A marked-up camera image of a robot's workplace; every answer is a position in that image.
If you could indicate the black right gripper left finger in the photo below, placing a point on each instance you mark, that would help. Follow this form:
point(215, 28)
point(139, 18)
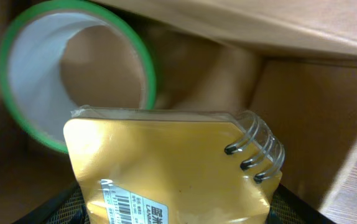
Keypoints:
point(66, 207)

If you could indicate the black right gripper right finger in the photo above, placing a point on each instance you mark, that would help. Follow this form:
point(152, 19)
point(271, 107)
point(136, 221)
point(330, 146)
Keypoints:
point(286, 207)

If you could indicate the brown cardboard box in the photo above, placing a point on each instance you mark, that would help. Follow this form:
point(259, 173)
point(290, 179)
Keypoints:
point(294, 63)

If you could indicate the green tape roll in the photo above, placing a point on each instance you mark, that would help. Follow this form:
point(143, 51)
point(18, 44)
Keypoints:
point(30, 53)

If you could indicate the yellow spiral notepad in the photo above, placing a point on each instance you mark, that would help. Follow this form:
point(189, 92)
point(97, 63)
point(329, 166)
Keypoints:
point(161, 166)

